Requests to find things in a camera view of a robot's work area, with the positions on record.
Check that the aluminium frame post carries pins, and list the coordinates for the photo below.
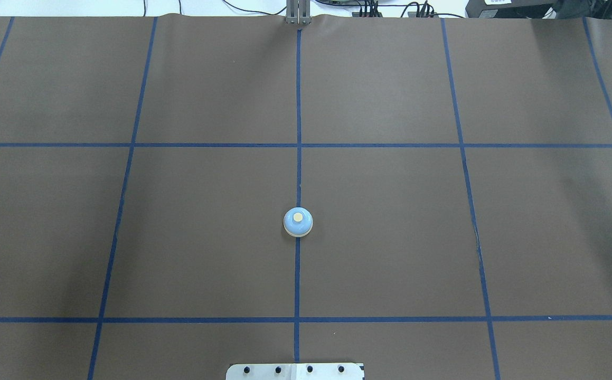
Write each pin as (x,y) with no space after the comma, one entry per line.
(298,12)

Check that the black box device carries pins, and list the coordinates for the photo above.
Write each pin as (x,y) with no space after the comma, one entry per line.
(508,9)

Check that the brown paper table mat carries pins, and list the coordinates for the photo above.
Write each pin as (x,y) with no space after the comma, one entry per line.
(458,171)

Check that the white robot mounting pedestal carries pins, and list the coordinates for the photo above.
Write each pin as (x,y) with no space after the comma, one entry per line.
(296,371)

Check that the blue and cream call bell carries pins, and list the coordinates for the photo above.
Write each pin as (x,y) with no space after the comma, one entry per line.
(298,222)

